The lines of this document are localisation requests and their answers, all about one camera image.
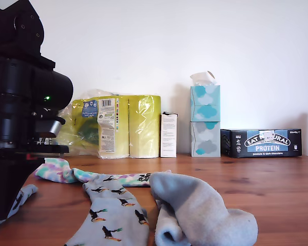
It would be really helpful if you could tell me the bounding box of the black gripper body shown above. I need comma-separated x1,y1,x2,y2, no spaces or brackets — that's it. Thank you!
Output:
0,94,70,157

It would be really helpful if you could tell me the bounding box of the blue bird print sock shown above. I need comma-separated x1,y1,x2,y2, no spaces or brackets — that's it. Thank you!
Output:
65,174,150,246
0,183,39,229

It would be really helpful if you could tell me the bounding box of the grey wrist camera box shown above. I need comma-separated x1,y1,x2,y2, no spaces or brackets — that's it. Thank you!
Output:
33,116,67,138

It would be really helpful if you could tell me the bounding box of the yellow kitchen roll pack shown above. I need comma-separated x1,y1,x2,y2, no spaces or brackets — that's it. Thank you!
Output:
57,89,162,160

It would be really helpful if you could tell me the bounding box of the white cardboard carton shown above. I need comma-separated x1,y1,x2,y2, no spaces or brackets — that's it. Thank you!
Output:
160,111,179,158

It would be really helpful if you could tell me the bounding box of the plain light blue sock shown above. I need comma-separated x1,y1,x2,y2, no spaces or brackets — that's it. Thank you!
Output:
148,171,259,246
155,198,192,244

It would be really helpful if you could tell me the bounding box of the black protein bar box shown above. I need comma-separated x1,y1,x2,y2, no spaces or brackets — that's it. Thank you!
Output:
220,128,303,159

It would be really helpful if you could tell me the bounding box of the blue cloud tissue box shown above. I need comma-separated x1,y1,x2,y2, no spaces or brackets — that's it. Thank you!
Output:
189,85,221,122

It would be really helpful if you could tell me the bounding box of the white tissue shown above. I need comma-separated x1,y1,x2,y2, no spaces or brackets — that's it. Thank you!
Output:
189,71,218,88

